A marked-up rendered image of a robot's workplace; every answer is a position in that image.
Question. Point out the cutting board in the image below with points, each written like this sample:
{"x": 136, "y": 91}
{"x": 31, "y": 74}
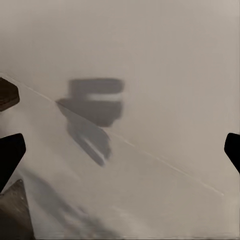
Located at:
{"x": 8, "y": 91}

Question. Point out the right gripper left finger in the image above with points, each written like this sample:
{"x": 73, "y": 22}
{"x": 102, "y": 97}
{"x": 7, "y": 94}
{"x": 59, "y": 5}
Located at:
{"x": 12, "y": 149}

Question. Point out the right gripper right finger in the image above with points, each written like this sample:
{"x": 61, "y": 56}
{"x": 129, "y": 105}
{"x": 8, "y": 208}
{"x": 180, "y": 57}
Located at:
{"x": 232, "y": 149}

